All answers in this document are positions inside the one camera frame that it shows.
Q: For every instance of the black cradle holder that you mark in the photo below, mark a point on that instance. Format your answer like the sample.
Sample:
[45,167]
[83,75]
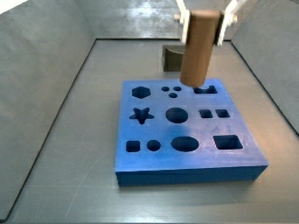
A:
[173,57]

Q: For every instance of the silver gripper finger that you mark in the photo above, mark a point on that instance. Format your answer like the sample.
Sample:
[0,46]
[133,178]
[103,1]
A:
[183,17]
[229,18]

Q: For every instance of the blue shape sorting block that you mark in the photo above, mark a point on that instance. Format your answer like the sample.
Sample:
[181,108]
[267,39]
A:
[182,135]

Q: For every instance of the brown cylinder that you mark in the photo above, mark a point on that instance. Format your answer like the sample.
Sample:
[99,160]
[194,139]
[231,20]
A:
[201,37]

